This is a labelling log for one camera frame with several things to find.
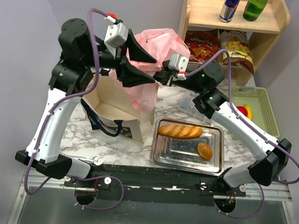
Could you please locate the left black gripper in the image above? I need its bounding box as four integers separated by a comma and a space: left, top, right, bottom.
80, 26, 159, 87

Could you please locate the yellow banana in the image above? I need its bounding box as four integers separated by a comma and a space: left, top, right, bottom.
244, 104, 253, 120

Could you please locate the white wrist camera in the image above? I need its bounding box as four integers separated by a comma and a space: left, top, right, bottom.
104, 12, 129, 48
167, 53, 188, 81

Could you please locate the green plastic basket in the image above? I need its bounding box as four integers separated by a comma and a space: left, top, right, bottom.
231, 86, 280, 139

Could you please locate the beige canvas tote bag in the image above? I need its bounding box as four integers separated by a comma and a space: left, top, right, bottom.
81, 76, 155, 145

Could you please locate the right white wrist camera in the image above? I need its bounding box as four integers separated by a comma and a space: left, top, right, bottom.
167, 53, 188, 81

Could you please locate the green glass bottle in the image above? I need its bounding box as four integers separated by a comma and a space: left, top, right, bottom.
243, 0, 269, 21

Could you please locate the red chips bag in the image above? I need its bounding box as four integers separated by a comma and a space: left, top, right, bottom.
185, 29, 219, 63

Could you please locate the long baguette bread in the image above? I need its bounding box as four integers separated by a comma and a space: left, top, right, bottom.
157, 124, 203, 139

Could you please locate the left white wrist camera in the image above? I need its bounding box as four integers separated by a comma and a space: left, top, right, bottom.
104, 12, 129, 48

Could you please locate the blue silver drink can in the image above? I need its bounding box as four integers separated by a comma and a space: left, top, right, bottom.
219, 0, 241, 23

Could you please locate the white cassava chips bag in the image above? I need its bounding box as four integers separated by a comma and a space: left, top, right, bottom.
219, 29, 254, 75

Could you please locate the black mounting base rail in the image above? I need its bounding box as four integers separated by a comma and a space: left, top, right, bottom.
65, 164, 246, 207

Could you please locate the wooden shelf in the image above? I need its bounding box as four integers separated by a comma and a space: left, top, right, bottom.
178, 0, 291, 70

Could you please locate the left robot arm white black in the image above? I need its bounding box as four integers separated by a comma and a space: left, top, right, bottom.
15, 18, 156, 187

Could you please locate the red apple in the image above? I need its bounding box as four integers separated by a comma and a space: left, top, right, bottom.
237, 106, 248, 116

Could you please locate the silver metal tray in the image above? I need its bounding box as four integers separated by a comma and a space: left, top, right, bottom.
150, 118, 224, 176

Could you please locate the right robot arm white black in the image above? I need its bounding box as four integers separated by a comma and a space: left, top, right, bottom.
154, 61, 292, 195

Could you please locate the clear plastic screw box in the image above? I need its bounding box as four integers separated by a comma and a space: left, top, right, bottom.
177, 91, 212, 125

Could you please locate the round bread bun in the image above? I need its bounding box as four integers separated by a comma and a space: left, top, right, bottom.
197, 143, 213, 161

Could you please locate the silver wrench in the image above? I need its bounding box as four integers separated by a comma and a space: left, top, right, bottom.
82, 155, 104, 166

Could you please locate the pink plastic grocery bag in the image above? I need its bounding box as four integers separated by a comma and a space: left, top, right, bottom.
123, 28, 190, 113

